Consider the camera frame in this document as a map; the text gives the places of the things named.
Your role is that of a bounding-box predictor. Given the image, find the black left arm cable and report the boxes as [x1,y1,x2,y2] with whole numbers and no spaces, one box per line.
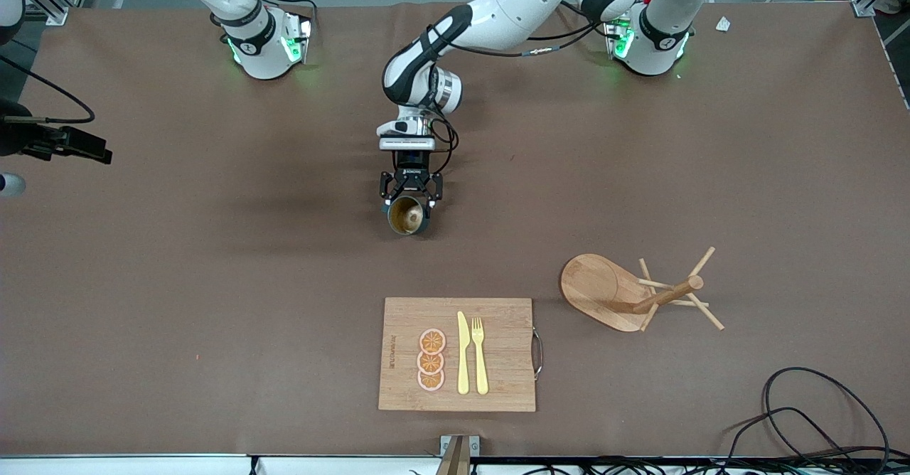
[430,20,605,176]

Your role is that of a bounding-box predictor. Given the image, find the wooden mug tree stand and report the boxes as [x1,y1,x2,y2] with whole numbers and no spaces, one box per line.
[560,246,726,333]

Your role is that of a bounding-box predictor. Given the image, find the yellow plastic fork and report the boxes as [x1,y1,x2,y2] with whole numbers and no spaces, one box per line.
[471,316,490,395]

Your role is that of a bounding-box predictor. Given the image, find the metal bracket with stick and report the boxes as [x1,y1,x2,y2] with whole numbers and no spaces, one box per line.
[439,434,481,475]

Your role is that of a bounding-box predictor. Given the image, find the wooden cutting board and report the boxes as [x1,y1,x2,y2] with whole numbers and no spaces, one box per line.
[378,297,545,413]

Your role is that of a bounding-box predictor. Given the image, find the yellow plastic knife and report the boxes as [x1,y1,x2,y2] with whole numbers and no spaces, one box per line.
[456,311,471,395]

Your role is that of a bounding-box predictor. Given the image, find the teal ribbed mug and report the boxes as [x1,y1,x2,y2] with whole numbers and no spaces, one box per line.
[386,192,432,236]

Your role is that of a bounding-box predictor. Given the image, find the black looped cable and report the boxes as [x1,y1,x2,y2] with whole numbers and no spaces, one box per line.
[722,407,861,465]
[762,367,891,461]

